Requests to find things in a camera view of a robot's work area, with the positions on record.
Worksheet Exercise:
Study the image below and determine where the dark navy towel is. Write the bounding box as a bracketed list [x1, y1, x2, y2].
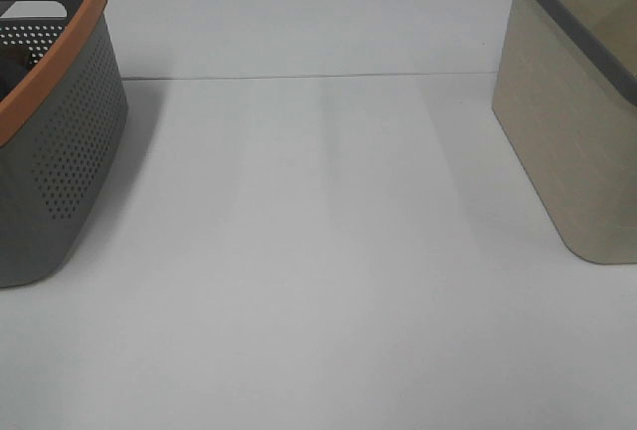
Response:
[1, 46, 33, 100]

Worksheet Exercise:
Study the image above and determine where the beige basket grey rim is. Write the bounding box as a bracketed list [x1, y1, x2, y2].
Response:
[492, 0, 636, 265]

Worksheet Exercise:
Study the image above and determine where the grey perforated basket orange rim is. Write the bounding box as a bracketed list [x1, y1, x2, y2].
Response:
[1, 0, 128, 288]

